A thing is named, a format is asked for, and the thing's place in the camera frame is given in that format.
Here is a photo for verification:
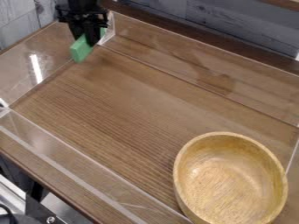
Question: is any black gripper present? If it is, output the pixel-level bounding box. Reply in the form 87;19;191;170
57;0;109;46

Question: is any green rectangular block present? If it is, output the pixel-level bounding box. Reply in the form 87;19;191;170
70;35;94;63

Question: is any brown wooden bowl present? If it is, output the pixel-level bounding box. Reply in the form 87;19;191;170
173;132;289;224

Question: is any clear acrylic enclosure wall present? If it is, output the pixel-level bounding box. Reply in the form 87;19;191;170
0;14;299;224

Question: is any black metal bracket with screw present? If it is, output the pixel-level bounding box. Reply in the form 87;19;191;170
25;196;67;224

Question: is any black cable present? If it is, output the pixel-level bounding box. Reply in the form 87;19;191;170
0;204;17;224

